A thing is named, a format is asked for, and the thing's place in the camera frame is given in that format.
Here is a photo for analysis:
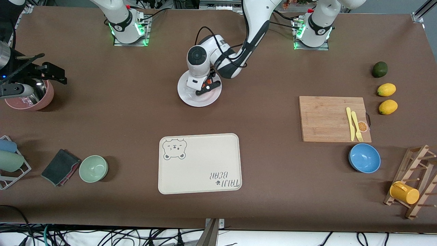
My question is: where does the white round plate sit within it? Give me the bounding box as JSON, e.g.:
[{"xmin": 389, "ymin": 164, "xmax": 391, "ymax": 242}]
[{"xmin": 177, "ymin": 67, "xmax": 222, "ymax": 108}]

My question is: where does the metal scoop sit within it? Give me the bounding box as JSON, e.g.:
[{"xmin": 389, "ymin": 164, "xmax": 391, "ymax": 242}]
[{"xmin": 26, "ymin": 80, "xmax": 47, "ymax": 105}]

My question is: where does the pink bowl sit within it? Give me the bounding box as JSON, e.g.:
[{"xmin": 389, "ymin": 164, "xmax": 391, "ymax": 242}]
[{"xmin": 4, "ymin": 79, "xmax": 55, "ymax": 111}]

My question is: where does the brown table cover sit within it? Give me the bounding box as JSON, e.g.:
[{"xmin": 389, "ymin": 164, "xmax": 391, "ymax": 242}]
[{"xmin": 0, "ymin": 5, "xmax": 437, "ymax": 233}]

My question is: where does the blue cup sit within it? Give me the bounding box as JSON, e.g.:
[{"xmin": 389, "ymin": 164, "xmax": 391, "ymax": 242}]
[{"xmin": 0, "ymin": 139, "xmax": 17, "ymax": 153}]

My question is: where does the beige bear print tray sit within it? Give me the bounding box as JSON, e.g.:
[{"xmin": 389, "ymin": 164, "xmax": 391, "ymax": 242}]
[{"xmin": 158, "ymin": 133, "xmax": 242, "ymax": 195}]

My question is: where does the dark folded cloth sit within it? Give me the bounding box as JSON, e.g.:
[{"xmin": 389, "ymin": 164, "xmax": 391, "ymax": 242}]
[{"xmin": 41, "ymin": 149, "xmax": 81, "ymax": 187}]

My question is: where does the pale green cup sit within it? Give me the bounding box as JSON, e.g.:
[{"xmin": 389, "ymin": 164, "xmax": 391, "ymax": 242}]
[{"xmin": 0, "ymin": 150, "xmax": 25, "ymax": 173}]

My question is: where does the pale green bowl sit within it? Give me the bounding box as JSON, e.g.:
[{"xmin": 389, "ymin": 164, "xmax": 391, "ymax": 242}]
[{"xmin": 79, "ymin": 155, "xmax": 109, "ymax": 183}]

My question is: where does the wooden cutting board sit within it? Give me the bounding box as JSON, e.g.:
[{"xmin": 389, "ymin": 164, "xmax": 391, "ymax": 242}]
[{"xmin": 299, "ymin": 96, "xmax": 372, "ymax": 143}]

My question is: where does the yellow plastic knife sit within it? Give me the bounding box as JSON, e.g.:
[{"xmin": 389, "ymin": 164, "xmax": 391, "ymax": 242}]
[{"xmin": 346, "ymin": 107, "xmax": 356, "ymax": 141}]

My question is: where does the yellow plastic fork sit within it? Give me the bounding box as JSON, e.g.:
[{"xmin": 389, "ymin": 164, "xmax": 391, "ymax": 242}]
[{"xmin": 351, "ymin": 111, "xmax": 364, "ymax": 142}]

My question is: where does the dark green avocado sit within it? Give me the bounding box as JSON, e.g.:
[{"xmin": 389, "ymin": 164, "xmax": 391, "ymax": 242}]
[{"xmin": 372, "ymin": 61, "xmax": 389, "ymax": 78}]

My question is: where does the blue bowl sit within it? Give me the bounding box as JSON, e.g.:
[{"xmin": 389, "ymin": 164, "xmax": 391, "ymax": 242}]
[{"xmin": 349, "ymin": 143, "xmax": 381, "ymax": 174}]

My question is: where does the yellow lemon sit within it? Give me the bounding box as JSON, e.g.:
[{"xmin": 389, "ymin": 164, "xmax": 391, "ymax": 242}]
[
  {"xmin": 377, "ymin": 83, "xmax": 397, "ymax": 97},
  {"xmin": 379, "ymin": 99, "xmax": 398, "ymax": 115}
]

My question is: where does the yellow mug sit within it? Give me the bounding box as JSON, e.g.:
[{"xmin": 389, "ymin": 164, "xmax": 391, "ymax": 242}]
[{"xmin": 390, "ymin": 181, "xmax": 420, "ymax": 205}]

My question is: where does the wooden mug rack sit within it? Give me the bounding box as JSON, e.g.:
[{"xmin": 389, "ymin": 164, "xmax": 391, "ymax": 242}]
[{"xmin": 383, "ymin": 145, "xmax": 437, "ymax": 220}]

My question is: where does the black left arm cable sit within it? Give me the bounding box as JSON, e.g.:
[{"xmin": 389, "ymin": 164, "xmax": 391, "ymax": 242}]
[{"xmin": 195, "ymin": 26, "xmax": 250, "ymax": 67}]

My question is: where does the aluminium frame profile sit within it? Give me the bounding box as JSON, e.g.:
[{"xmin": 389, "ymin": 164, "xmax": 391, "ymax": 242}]
[
  {"xmin": 14, "ymin": 0, "xmax": 34, "ymax": 14},
  {"xmin": 411, "ymin": 0, "xmax": 437, "ymax": 24}
]

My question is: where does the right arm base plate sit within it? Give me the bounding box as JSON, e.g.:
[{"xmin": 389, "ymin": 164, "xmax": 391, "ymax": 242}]
[{"xmin": 113, "ymin": 15, "xmax": 151, "ymax": 46}]

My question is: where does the white wire cup rack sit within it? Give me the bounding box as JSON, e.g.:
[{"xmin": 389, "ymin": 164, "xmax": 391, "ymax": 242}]
[{"xmin": 0, "ymin": 135, "xmax": 32, "ymax": 190}]

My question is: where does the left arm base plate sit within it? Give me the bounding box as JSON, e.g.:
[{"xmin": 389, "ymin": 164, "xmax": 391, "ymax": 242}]
[{"xmin": 293, "ymin": 17, "xmax": 330, "ymax": 51}]

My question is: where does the metal table bracket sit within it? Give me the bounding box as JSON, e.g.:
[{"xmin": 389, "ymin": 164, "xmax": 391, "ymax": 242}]
[{"xmin": 195, "ymin": 218, "xmax": 226, "ymax": 246}]

